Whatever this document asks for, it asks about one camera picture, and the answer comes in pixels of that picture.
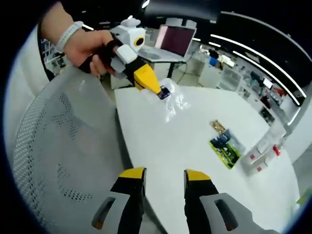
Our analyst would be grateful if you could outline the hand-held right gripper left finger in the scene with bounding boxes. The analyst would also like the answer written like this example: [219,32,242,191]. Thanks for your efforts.
[91,167,148,234]

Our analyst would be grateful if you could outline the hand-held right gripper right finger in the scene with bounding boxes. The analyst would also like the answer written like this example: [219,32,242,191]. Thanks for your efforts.
[183,169,269,234]

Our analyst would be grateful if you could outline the clear skincare sachet blue label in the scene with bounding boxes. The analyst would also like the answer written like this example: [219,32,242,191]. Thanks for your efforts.
[156,78,191,122]

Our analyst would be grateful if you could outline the green black skincare sachet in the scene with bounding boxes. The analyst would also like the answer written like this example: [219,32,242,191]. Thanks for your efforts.
[209,129,246,169]

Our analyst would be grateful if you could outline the white skincare bottle red ring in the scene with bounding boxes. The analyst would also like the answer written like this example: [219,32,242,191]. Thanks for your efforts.
[245,138,286,176]

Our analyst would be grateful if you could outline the gold foil skincare sachet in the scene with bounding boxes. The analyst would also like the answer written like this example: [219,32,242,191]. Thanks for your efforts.
[209,119,229,135]

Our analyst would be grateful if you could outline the person's left hand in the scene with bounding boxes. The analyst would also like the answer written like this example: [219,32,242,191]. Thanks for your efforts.
[63,30,118,77]

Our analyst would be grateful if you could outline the silver laptop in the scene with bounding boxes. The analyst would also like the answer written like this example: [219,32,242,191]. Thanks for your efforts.
[138,24,197,63]

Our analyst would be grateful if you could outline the white wristband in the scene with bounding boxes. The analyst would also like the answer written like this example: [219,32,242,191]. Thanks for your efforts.
[55,21,84,53]

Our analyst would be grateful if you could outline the grey mesh office chair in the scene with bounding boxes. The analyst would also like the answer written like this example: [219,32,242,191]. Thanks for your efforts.
[12,65,161,234]

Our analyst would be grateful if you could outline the background office desks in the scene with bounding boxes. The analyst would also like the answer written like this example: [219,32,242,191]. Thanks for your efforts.
[195,43,305,127]

